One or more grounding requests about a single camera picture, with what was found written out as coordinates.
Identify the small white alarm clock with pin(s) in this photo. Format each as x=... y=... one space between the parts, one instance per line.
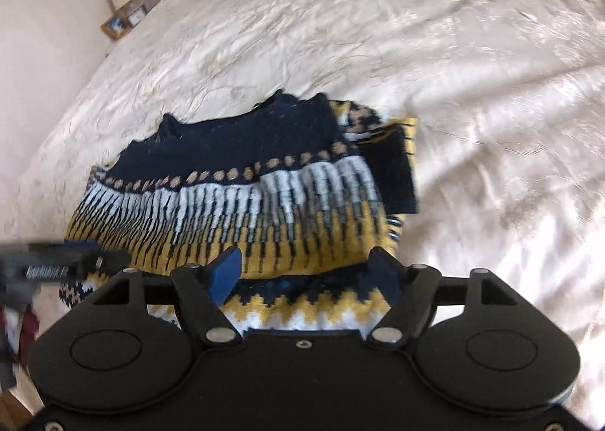
x=138 y=15

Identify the bed with white bedspread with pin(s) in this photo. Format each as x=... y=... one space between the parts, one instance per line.
x=425 y=81

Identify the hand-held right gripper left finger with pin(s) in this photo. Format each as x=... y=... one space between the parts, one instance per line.
x=226 y=275

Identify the dark red cloth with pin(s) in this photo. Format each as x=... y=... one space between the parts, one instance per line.
x=21 y=341

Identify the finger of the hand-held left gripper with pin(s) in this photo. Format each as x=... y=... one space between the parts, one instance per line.
x=94 y=258

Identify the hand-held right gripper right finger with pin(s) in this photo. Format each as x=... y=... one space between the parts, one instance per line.
x=385 y=272

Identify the navy yellow patterned knit sweater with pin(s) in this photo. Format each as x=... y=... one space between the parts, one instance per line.
x=264 y=204

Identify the wooden photo frame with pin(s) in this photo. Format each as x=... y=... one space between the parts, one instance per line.
x=115 y=25

